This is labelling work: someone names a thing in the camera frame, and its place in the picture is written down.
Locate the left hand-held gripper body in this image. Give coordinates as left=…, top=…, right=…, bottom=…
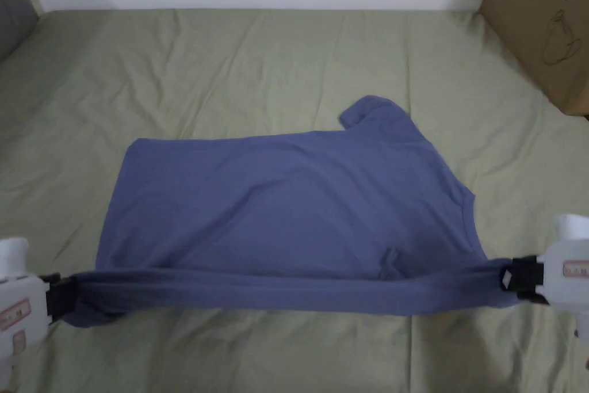
left=0, top=237, right=62, bottom=393

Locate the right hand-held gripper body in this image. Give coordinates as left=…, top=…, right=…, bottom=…
left=529, top=213, right=589, bottom=320

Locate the blue shirt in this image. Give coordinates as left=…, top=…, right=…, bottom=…
left=62, top=95, right=522, bottom=330

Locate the brown cardboard carton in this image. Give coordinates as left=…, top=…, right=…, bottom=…
left=478, top=0, right=589, bottom=117

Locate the grey padded headboard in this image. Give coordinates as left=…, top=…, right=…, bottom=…
left=0, top=0, right=41, bottom=64

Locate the bed with pale green sheet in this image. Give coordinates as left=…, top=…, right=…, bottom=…
left=0, top=8, right=589, bottom=393

